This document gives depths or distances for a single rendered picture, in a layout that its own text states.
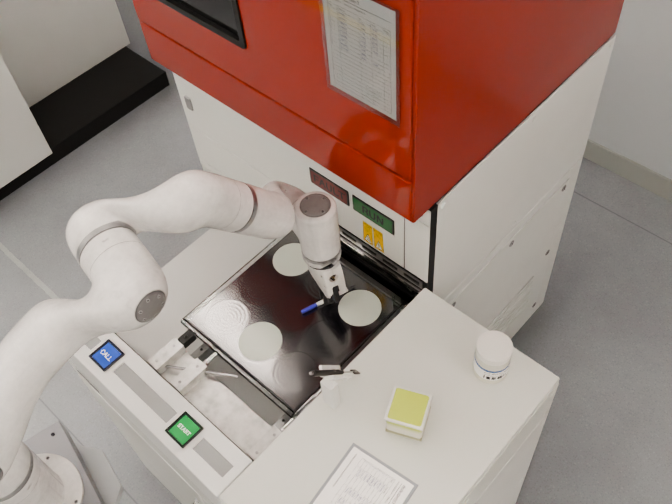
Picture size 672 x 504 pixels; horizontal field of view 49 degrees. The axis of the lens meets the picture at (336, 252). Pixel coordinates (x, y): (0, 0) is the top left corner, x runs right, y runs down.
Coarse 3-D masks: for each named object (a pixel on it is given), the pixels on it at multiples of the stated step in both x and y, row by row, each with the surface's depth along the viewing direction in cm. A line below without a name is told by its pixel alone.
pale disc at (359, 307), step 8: (344, 296) 173; (352, 296) 173; (360, 296) 173; (368, 296) 172; (376, 296) 172; (344, 304) 172; (352, 304) 171; (360, 304) 171; (368, 304) 171; (376, 304) 171; (344, 312) 170; (352, 312) 170; (360, 312) 170; (368, 312) 170; (376, 312) 170; (344, 320) 169; (352, 320) 169; (360, 320) 169; (368, 320) 168
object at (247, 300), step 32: (256, 288) 176; (288, 288) 175; (352, 288) 174; (192, 320) 172; (224, 320) 171; (256, 320) 171; (288, 320) 170; (320, 320) 169; (384, 320) 169; (288, 352) 165; (320, 352) 164; (352, 352) 164; (288, 384) 160; (320, 384) 160
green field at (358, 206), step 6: (354, 198) 162; (354, 204) 164; (360, 204) 162; (360, 210) 163; (366, 210) 162; (372, 210) 160; (366, 216) 163; (372, 216) 161; (378, 216) 159; (378, 222) 161; (384, 222) 159; (390, 222) 158; (384, 228) 161; (390, 228) 159
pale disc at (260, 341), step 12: (252, 324) 170; (264, 324) 170; (240, 336) 168; (252, 336) 168; (264, 336) 168; (276, 336) 168; (240, 348) 166; (252, 348) 166; (264, 348) 166; (276, 348) 166
